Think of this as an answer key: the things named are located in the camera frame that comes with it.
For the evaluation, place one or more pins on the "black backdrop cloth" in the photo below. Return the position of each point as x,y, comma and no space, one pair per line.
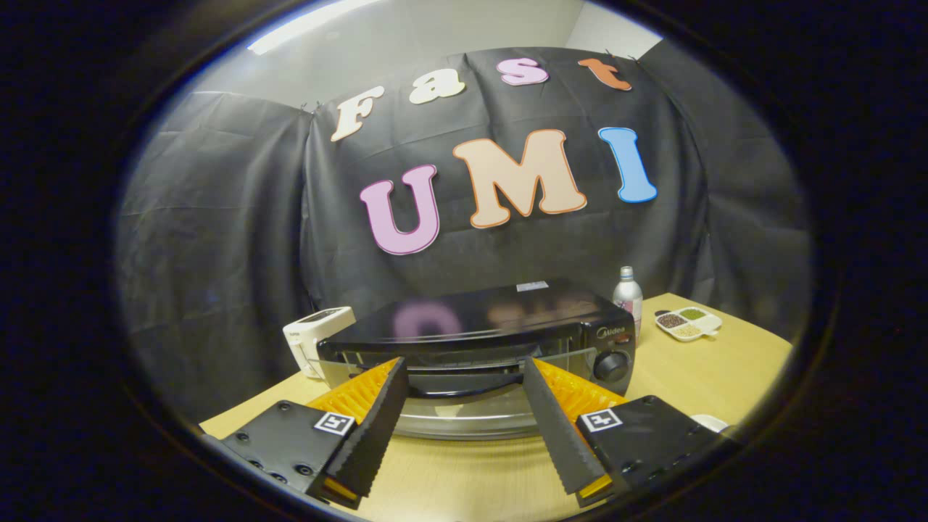
217,254

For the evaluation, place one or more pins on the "white divided dish of beans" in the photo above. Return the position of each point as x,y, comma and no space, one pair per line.
687,323

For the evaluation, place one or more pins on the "black toaster oven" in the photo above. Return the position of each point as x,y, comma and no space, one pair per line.
471,319

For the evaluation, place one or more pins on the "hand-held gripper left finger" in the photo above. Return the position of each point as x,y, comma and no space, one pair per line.
373,428

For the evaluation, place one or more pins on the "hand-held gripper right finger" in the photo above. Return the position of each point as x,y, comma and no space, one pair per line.
562,435

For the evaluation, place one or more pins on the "white plate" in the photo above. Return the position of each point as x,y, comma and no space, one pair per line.
709,422

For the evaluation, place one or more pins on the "silver bottle red label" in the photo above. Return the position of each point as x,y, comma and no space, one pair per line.
628,297

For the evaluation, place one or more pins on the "white digital timer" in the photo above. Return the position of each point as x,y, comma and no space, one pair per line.
319,326

